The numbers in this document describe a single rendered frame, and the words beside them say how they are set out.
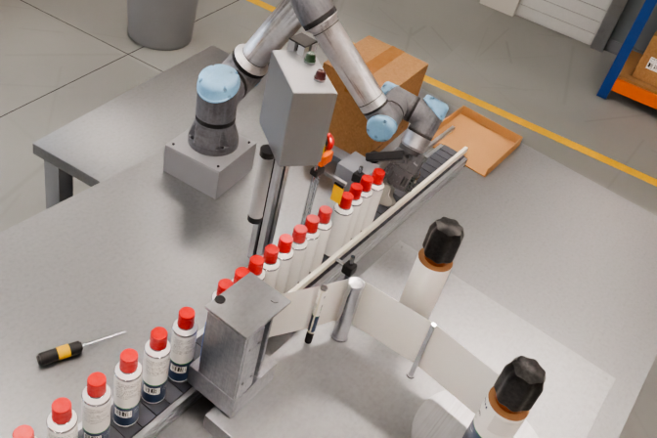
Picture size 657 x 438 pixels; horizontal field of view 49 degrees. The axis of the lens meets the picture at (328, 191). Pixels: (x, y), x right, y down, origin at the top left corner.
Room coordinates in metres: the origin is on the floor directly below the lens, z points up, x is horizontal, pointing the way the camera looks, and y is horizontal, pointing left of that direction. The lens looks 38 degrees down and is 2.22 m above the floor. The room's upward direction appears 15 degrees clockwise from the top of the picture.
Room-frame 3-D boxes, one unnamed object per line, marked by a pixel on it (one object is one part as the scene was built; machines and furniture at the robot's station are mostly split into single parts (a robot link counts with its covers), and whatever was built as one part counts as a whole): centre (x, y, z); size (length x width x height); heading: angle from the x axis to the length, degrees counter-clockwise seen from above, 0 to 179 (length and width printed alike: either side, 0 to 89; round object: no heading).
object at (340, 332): (1.17, -0.12, 0.97); 0.05 x 0.05 x 0.19
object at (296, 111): (1.33, 0.11, 1.38); 0.17 x 0.10 x 0.19; 28
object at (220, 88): (1.74, 0.38, 1.10); 0.13 x 0.12 x 0.14; 169
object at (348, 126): (2.13, -0.05, 0.99); 0.30 x 0.24 x 0.27; 157
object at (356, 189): (1.50, -0.07, 0.98); 0.05 x 0.05 x 0.20
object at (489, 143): (2.27, -0.46, 0.85); 0.30 x 0.26 x 0.04; 153
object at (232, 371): (0.97, 0.10, 1.01); 0.14 x 0.13 x 0.26; 153
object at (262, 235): (1.41, 0.14, 1.16); 0.04 x 0.04 x 0.67; 63
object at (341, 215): (1.45, -0.05, 0.98); 0.05 x 0.05 x 0.20
